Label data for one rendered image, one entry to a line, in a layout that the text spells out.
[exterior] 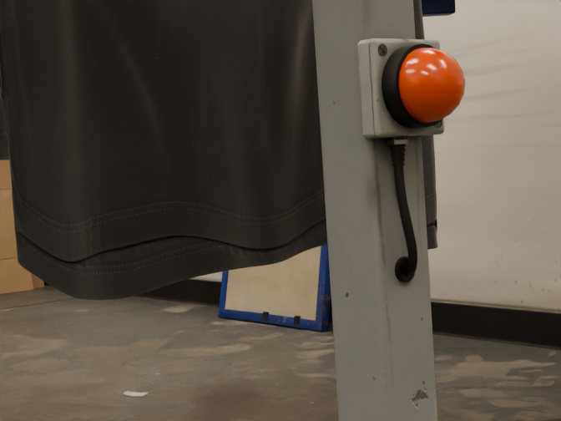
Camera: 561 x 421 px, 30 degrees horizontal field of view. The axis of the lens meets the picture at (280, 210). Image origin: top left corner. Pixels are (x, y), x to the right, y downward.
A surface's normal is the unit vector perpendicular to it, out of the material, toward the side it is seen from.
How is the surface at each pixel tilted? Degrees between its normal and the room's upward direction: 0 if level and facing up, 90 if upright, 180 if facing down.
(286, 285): 78
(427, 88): 99
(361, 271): 90
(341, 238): 90
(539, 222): 90
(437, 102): 119
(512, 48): 90
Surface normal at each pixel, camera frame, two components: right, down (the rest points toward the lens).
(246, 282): -0.77, -0.12
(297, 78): 0.92, 0.07
